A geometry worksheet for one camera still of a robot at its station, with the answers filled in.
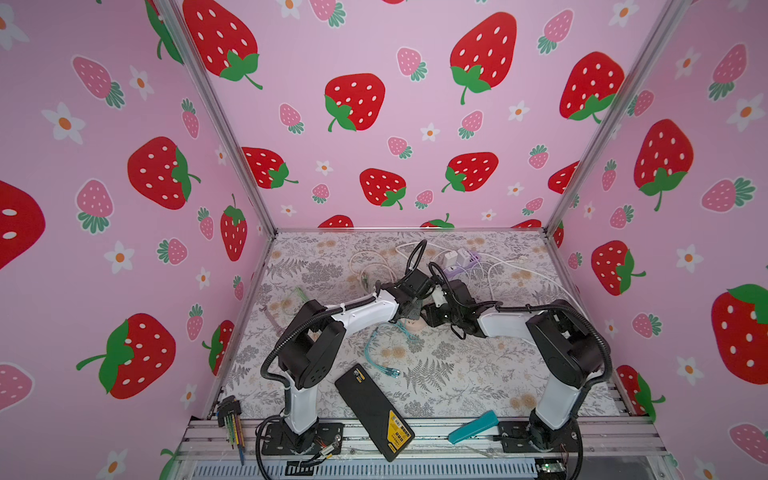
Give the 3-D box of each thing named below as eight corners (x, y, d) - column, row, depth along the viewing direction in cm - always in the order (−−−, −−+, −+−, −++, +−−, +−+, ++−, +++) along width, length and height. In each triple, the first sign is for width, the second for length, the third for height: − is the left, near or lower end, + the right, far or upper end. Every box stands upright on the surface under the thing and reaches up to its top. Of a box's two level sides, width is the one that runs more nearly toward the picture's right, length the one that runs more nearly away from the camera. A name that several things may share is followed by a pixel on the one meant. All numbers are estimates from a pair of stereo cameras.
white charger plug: (443, 272, 108) (446, 258, 102) (440, 265, 111) (443, 251, 104) (467, 268, 110) (471, 254, 104) (464, 261, 112) (467, 247, 106)
